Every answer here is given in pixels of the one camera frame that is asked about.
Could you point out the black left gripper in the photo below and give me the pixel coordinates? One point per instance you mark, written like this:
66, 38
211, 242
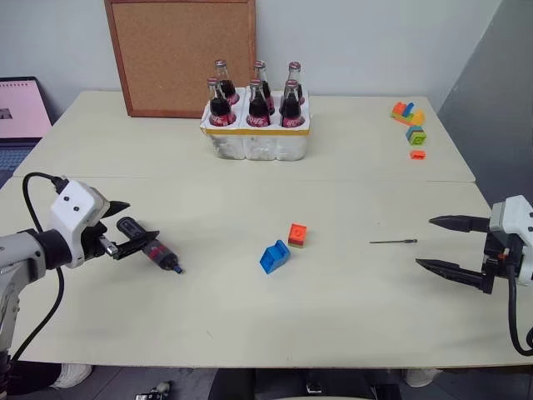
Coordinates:
93, 243

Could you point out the white shoe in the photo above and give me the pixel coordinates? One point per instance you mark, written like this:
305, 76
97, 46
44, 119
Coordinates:
422, 376
73, 374

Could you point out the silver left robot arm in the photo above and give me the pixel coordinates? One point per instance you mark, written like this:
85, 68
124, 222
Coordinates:
16, 254

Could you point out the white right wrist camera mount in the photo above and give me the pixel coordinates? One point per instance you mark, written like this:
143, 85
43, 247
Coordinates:
518, 221

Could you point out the wood framed cork board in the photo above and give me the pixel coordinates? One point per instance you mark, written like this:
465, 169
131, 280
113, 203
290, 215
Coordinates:
179, 50

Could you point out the glass cola bottle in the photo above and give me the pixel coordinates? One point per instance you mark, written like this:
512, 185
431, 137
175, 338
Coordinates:
291, 109
219, 108
295, 75
263, 83
258, 109
227, 85

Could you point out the blue sloped toy block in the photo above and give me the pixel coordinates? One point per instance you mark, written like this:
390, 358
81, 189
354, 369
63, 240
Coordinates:
272, 259

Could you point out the green blue yellow block stack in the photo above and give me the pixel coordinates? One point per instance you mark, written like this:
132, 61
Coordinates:
416, 136

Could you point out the small dark floor object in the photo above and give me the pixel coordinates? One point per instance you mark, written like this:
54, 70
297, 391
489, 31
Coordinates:
156, 391

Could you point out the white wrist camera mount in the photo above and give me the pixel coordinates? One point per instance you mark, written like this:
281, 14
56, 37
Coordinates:
77, 208
518, 221

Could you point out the open laptop pink screen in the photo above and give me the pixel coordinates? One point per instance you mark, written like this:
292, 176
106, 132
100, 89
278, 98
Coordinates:
21, 108

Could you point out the thin metal rod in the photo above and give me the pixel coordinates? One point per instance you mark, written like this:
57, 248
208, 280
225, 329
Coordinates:
393, 241

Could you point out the orange and yellow toy block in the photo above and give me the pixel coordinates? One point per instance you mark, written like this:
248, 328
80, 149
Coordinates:
297, 233

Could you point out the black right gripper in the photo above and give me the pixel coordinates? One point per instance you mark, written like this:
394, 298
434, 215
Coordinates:
497, 254

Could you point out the white foam bottle tray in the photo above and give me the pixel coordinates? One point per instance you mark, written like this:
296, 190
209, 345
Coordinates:
258, 143

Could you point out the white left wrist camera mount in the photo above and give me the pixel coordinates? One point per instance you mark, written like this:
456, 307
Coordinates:
77, 208

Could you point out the small orange toy block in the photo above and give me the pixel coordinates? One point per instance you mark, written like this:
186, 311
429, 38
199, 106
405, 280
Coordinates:
417, 155

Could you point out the multicolour toy block pile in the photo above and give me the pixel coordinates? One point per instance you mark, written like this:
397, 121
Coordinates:
406, 113

